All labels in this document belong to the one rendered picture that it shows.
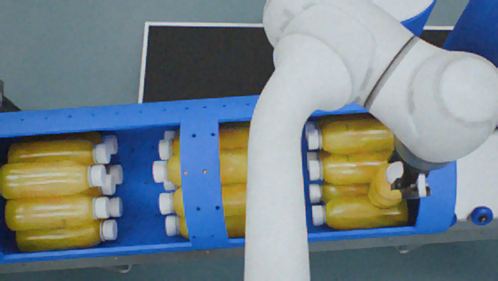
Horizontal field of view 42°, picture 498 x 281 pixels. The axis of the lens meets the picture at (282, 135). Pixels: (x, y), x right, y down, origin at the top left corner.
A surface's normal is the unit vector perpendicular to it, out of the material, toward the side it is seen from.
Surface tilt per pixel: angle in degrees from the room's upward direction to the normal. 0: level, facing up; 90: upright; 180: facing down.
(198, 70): 0
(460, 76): 5
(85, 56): 0
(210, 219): 47
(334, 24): 13
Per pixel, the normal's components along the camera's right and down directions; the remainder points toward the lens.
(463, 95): -0.07, -0.11
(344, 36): 0.19, -0.36
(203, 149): -0.02, -0.33
